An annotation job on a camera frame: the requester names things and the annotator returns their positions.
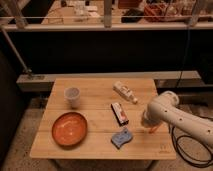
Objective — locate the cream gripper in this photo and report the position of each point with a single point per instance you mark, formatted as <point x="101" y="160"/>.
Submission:
<point x="144" y="120"/>

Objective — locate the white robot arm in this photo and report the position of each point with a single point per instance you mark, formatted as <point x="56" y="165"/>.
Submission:
<point x="164" y="108"/>

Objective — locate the orange ceramic bowl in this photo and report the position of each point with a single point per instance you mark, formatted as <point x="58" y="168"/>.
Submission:
<point x="69" y="129"/>

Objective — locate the black and red box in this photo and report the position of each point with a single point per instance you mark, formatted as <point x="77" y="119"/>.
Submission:
<point x="119" y="114"/>

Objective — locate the white tube bottle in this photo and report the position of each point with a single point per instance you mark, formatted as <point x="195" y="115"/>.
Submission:
<point x="124" y="92"/>

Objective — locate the blue sponge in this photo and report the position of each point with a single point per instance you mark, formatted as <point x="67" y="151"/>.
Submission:
<point x="122" y="137"/>

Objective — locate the wooden table board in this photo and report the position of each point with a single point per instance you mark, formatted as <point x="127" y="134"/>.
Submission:
<point x="95" y="106"/>

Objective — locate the white plastic cup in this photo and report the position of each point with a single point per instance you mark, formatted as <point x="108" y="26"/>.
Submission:
<point x="72" y="95"/>

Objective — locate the diagonal metal pole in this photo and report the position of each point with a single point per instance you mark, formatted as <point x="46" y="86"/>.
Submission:
<point x="26" y="69"/>

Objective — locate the grey metal rail beam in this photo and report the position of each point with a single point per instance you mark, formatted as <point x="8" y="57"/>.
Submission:
<point x="164" y="79"/>

